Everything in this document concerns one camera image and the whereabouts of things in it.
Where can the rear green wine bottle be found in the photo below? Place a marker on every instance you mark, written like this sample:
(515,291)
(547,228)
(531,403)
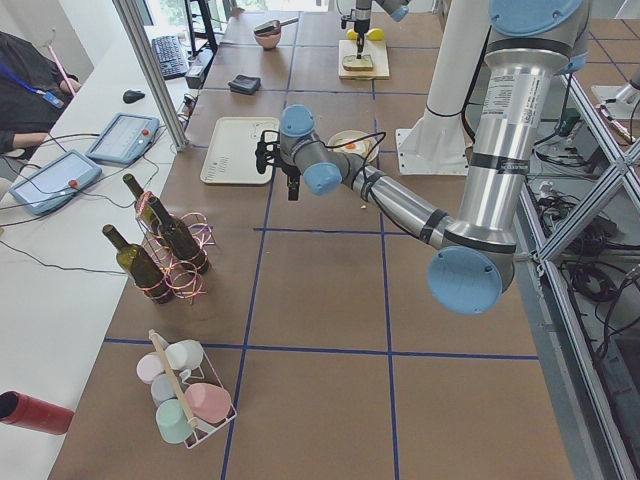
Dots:
(143,212)

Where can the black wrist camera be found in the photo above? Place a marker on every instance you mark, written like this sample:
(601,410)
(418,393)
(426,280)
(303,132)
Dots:
(347,19)
(267,151)

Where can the copper wire bottle rack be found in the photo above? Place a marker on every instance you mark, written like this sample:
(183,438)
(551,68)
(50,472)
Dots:
(181,277)

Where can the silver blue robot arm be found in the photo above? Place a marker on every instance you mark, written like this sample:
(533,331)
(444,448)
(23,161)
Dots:
(529,43)
(396,9)

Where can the seated person in black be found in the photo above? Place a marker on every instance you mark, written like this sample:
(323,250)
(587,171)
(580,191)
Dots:
(34,94)

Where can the right yellow lemon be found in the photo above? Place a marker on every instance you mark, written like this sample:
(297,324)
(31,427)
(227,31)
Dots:
(375,34)

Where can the middle green wine bottle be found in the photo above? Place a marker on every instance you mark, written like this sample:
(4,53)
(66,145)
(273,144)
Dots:
(179,238)

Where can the black computer mouse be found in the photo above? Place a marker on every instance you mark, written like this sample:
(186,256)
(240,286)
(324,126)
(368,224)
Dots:
(131,96)

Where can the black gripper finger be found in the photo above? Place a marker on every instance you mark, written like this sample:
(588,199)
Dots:
(360,41)
(293,191)

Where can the red cylinder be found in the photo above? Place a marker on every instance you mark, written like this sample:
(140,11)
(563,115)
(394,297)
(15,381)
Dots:
(24,411)

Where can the black keyboard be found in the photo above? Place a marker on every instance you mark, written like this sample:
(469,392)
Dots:
(170,56)

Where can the pink bowl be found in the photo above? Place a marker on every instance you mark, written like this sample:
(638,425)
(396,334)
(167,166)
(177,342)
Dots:
(268,41)

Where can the wooden cutting board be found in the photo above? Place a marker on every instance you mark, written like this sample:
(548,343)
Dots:
(376,49)

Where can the grey cup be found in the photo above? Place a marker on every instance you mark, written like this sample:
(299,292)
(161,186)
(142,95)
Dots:
(162,390)

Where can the fried egg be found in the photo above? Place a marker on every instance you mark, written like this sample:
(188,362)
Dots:
(354,147)

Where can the salmon pink cup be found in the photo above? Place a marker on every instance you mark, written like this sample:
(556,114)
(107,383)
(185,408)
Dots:
(209,402)

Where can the near blue teach pendant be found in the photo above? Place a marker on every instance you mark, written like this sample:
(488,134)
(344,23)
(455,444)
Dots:
(53,185)

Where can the blue teach pendant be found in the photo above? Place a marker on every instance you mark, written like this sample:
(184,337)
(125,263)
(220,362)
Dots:
(53,185)
(124,139)

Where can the mint green cup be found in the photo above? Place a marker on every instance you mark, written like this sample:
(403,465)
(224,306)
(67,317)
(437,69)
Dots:
(172,422)

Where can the light pink cup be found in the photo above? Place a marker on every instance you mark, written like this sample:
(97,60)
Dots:
(149,367)

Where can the white cup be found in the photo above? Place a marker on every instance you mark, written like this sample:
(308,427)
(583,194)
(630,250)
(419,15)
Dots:
(185,354)

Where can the folded grey cloth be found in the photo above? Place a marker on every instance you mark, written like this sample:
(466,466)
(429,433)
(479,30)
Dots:
(243,84)

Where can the beige round plate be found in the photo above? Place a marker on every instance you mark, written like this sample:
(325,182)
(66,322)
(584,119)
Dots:
(353,134)

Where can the metal scoop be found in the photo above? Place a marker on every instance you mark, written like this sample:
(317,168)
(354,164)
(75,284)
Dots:
(272,27)

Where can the aluminium frame post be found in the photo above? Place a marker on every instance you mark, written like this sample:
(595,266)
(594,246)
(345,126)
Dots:
(134,28)

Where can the green wine bottle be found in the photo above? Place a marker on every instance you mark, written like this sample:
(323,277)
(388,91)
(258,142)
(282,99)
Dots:
(179,238)
(140,267)
(143,212)

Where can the bread slice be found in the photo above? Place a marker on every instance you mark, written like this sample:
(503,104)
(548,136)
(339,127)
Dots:
(351,63)
(371,149)

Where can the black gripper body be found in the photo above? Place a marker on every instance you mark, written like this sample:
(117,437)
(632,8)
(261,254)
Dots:
(291,172)
(361,13)

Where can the beige bear serving tray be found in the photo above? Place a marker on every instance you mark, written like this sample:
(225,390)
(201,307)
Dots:
(230,158)

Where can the front green wine bottle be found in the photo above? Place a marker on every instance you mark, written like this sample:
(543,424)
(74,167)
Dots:
(140,267)

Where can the white wire cup rack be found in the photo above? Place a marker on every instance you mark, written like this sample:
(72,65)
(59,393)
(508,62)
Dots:
(181,380)

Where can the far blue teach pendant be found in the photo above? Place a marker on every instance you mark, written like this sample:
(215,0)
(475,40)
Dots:
(124,139)

